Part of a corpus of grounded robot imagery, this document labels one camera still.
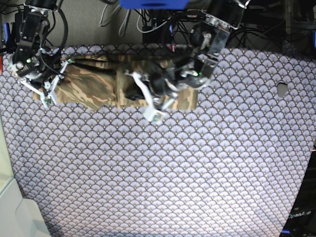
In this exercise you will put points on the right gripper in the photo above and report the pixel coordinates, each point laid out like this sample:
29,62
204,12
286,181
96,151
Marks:
41,69

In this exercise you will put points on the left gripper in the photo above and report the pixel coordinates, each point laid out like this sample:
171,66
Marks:
166,79

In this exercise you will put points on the camouflage T-shirt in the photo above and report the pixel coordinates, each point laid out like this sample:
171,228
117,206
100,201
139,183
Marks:
95,81

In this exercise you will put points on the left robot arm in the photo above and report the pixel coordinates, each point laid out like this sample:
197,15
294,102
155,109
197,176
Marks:
210,35

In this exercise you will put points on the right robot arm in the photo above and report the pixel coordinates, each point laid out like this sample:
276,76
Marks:
36,27

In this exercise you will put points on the red and black clamp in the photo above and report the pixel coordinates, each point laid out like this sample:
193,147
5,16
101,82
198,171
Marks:
172,47

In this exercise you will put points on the white plastic bin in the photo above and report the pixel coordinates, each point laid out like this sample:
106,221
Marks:
19,217

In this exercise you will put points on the purple fan-pattern table cloth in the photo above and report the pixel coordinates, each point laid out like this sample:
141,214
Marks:
232,167

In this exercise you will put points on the black OpenArm box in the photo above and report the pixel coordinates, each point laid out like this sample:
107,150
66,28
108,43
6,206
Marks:
301,221

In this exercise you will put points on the blue plastic mount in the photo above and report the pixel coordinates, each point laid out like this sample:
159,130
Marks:
154,4

